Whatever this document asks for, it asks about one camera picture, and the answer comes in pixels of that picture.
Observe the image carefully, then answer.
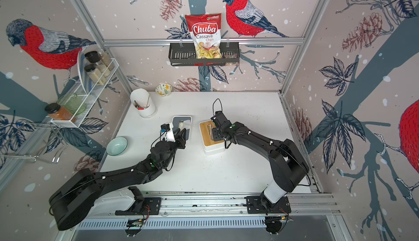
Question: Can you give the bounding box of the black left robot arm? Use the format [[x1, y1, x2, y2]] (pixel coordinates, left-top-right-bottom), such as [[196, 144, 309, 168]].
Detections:
[[49, 129, 187, 231]]

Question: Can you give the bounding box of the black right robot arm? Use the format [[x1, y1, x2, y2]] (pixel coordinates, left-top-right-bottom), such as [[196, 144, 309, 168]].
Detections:
[[211, 111, 309, 210]]

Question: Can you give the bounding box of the light green bowl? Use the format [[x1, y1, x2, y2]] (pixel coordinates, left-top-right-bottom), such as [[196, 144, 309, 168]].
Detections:
[[106, 137, 128, 156]]

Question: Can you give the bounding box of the floral patterned small bowl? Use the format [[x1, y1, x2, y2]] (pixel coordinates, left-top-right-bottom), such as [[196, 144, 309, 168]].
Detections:
[[155, 83, 172, 96]]

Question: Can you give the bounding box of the white utensil holder cup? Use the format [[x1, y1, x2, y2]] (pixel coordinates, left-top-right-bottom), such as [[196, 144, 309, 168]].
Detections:
[[130, 88, 157, 118]]

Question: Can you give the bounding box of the black lid spice jar front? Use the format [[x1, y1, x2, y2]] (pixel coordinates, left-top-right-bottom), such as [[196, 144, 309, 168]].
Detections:
[[84, 64, 106, 86]]

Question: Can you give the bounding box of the black lid spice jar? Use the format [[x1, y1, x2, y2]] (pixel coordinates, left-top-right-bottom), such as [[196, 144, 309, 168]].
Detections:
[[84, 64, 106, 86], [85, 51, 114, 77]]

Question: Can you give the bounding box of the red Chuba chips bag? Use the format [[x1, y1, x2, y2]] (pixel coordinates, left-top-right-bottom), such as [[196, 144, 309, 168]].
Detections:
[[185, 14, 222, 59]]

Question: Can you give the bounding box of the green glass cup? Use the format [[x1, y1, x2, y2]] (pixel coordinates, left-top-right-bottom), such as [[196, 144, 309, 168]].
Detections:
[[57, 93, 86, 115]]

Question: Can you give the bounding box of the orange sauce jar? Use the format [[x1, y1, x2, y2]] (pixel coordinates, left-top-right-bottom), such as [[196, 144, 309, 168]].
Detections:
[[44, 103, 76, 123]]

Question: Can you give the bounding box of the black lid spice jar rear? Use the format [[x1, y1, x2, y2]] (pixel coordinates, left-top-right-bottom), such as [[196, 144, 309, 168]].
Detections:
[[85, 51, 114, 77]]

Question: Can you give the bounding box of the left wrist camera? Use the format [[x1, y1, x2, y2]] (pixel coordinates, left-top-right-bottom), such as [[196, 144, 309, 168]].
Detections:
[[160, 123, 175, 142]]

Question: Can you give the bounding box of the red handled tool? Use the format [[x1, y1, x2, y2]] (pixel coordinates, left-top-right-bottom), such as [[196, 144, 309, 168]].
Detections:
[[134, 101, 144, 110]]

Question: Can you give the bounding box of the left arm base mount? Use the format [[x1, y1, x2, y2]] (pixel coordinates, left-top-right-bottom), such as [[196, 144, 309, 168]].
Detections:
[[115, 186, 161, 237]]

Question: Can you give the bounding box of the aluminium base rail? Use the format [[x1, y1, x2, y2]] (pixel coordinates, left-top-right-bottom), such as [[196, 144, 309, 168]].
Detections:
[[56, 193, 352, 241]]

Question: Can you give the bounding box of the black wire wall basket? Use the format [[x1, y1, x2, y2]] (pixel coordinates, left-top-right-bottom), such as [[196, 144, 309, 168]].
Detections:
[[169, 42, 240, 66]]

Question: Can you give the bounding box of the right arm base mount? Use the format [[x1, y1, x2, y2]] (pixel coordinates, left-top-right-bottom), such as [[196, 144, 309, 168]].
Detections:
[[245, 194, 291, 234]]

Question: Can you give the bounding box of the white wire wall shelf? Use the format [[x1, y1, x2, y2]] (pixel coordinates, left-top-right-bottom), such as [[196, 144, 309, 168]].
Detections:
[[51, 58, 120, 128]]

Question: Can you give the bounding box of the chrome wire wall rack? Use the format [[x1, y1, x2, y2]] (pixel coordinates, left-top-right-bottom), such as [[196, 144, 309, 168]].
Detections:
[[1, 122, 69, 164]]

